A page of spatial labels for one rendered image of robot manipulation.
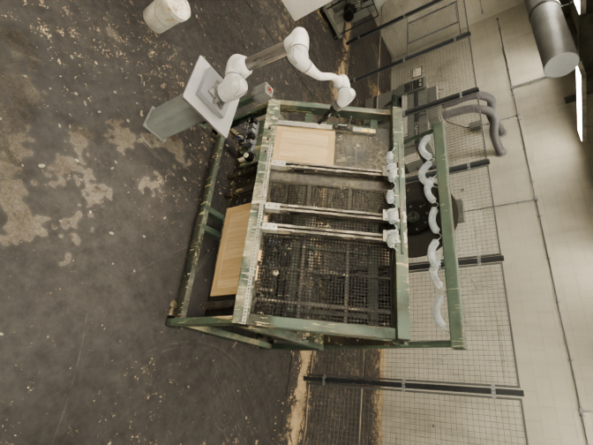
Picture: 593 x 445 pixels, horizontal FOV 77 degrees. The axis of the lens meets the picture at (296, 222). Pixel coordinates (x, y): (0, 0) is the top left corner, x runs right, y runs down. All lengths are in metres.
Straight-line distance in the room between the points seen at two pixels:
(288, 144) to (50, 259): 2.12
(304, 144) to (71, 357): 2.52
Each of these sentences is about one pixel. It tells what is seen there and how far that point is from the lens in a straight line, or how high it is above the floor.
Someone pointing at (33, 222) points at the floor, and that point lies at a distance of 3.05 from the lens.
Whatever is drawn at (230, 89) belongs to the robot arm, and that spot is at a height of 0.99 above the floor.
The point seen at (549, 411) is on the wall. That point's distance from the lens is 6.98.
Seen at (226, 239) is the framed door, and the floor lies 0.32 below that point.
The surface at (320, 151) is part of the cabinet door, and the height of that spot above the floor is 1.25.
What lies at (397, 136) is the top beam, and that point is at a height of 1.87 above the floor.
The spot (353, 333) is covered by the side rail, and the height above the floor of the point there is 1.55.
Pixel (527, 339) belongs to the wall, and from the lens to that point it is 7.18.
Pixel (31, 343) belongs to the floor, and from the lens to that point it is 3.01.
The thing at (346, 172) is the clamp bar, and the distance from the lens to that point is 3.38.
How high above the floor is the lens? 2.80
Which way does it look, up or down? 32 degrees down
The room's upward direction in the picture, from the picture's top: 79 degrees clockwise
